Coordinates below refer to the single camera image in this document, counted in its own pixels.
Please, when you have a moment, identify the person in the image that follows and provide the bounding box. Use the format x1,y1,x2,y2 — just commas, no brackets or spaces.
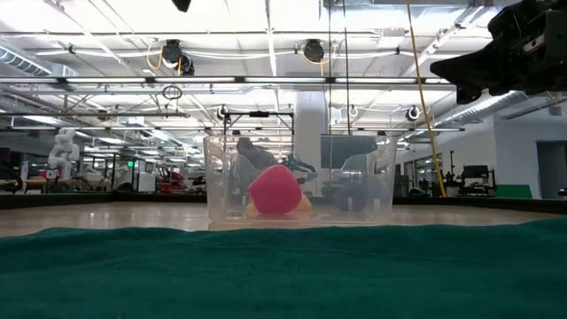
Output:
236,136,279,196

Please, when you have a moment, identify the yellow toy banana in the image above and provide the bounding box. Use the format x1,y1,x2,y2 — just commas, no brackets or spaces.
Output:
245,193,313,218

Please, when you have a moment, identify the white humanoid robot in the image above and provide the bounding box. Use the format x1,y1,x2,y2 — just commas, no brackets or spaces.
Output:
47,128,82,181

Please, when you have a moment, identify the dark green folded cloth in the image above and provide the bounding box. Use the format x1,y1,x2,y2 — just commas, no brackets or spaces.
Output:
0,217,567,319

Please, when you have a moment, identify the black background machine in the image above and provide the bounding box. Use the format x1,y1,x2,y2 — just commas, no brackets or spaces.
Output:
458,164,497,197

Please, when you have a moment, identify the yellow hanging cable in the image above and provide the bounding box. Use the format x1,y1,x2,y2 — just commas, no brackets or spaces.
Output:
405,0,447,198

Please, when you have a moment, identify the green background panel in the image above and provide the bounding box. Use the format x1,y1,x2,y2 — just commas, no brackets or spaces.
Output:
495,183,533,199

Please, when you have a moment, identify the red background cart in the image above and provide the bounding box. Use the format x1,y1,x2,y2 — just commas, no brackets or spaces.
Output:
157,170,187,194

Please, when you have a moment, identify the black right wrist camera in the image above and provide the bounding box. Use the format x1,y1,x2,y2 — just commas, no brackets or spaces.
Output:
486,0,550,45

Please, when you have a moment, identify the grey ceiling air duct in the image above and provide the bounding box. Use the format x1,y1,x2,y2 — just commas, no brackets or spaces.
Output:
0,43,54,77
436,90,528,129

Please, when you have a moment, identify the dark background monitor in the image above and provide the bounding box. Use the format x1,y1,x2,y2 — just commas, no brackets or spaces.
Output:
320,135,378,170

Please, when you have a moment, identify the red toy fruit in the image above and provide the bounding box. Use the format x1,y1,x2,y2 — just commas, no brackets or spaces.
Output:
246,164,304,216

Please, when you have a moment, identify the clear plastic tupperware container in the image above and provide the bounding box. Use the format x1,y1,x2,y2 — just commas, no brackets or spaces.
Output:
203,134,399,222

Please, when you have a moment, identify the black ceiling cable reel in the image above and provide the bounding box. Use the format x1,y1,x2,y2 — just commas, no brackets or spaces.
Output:
160,38,196,76
302,38,326,64

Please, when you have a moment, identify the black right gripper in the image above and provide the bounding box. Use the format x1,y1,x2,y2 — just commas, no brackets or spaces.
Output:
429,8,567,105

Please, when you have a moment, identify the black background rig frame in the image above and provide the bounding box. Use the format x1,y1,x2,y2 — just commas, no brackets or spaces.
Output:
222,110,297,139

